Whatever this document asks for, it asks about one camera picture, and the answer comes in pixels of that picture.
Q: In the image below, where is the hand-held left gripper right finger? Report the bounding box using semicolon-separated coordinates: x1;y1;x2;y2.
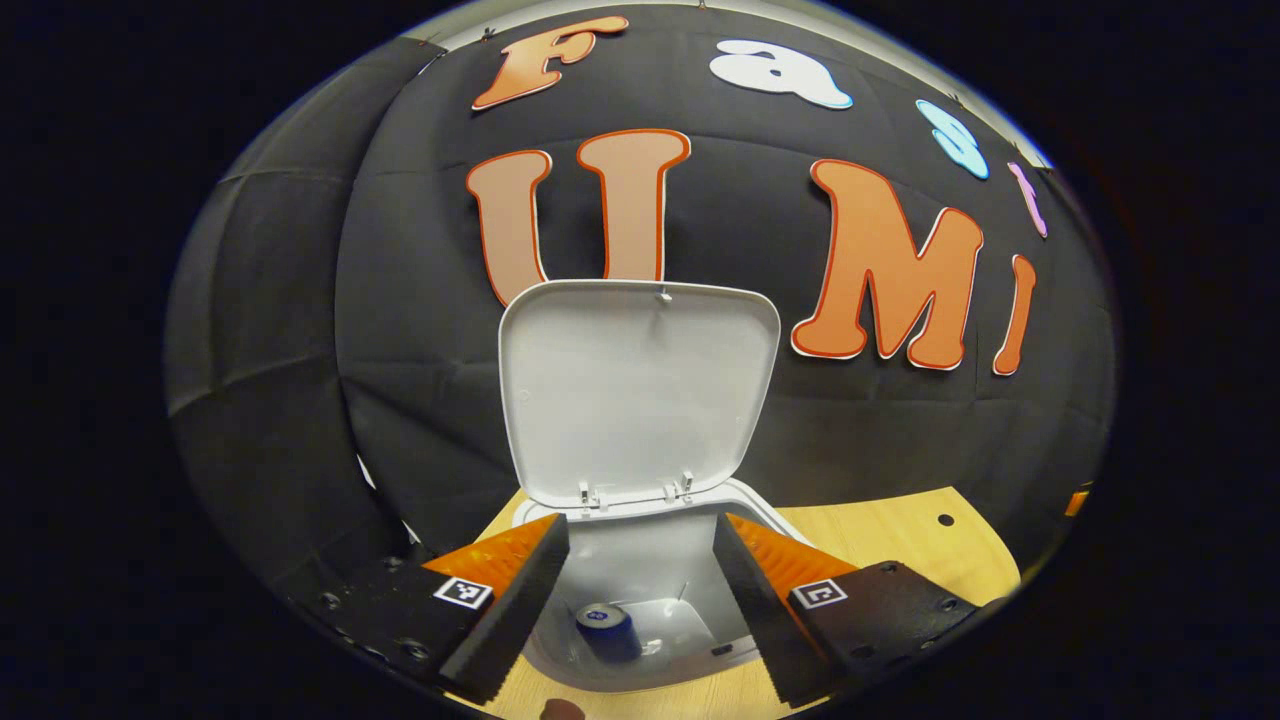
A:
713;512;981;709

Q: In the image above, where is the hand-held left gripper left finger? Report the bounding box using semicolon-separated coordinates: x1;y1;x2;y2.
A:
290;513;571;706

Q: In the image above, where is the blue pop can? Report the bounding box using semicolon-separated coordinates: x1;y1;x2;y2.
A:
575;602;643;663

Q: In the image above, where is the white desktop garbage bin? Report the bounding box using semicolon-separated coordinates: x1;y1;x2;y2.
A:
498;279;813;694

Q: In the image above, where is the wooden desktop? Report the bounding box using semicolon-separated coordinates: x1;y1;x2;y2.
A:
470;487;1023;720

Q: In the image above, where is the black backdrop cloth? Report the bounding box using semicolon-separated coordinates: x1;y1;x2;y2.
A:
165;3;1119;601

